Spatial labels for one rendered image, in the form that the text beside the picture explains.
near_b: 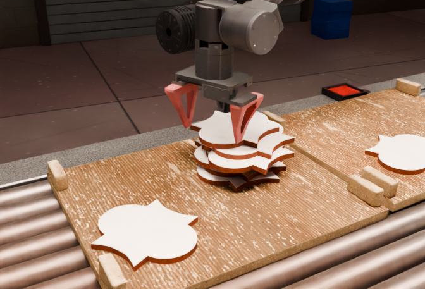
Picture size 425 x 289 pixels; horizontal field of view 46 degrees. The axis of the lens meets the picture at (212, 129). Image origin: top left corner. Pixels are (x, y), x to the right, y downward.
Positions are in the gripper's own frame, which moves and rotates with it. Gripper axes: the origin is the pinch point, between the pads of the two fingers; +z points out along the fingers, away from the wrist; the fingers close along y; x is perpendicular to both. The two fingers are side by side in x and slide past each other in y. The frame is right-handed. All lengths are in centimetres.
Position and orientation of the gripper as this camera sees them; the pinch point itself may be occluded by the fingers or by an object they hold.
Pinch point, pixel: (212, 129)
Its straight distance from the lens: 78.4
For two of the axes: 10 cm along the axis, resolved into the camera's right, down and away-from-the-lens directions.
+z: -0.2, 9.1, 4.1
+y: 8.3, 2.4, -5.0
